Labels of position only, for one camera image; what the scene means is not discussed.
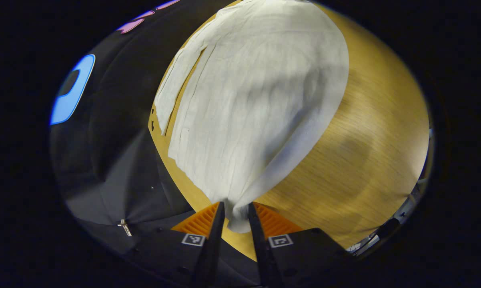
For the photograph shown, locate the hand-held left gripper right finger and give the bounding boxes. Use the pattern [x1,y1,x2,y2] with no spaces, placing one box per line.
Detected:
[247,202,355,288]

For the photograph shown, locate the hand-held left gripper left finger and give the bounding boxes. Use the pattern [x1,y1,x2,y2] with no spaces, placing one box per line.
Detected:
[122,201,226,286]

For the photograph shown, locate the white jeans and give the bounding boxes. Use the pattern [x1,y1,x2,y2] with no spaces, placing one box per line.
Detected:
[154,0,350,234]

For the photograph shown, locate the dark object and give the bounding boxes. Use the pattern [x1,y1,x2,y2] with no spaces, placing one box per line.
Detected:
[377,218,402,240]

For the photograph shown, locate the black backdrop cloth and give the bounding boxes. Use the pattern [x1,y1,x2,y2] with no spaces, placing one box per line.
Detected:
[50,0,241,276]

